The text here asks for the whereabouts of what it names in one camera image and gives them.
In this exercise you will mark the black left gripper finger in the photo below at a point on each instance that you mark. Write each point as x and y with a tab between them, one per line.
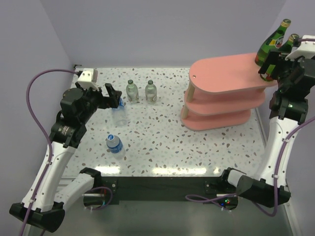
110	90
115	99

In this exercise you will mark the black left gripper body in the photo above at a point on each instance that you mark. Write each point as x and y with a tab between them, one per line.
95	99

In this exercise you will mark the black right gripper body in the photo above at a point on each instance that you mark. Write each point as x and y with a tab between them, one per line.
284	68

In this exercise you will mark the green glass bottle gold cap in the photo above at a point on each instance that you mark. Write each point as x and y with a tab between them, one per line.
274	41

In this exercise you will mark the clear Chang glass bottle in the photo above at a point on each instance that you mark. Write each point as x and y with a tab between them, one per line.
132	92
151	92

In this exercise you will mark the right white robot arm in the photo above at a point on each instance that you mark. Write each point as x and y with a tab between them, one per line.
289	108

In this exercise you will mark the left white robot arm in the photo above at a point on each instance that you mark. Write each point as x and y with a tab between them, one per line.
43	206

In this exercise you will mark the pink three-tier shelf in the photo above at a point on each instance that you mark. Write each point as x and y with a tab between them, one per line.
222	92

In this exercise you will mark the lying blue label water bottle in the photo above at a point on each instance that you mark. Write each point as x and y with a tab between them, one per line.
119	114

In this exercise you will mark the upright blue label water bottle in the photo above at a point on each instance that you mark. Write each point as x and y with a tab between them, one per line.
115	146

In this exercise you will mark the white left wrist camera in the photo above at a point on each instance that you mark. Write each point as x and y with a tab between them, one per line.
88	79

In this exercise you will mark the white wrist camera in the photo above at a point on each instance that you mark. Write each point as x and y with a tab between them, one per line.
88	79
305	48

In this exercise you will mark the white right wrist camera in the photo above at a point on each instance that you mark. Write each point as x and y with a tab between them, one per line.
305	48

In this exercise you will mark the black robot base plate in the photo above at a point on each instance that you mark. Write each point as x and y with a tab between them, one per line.
170	189

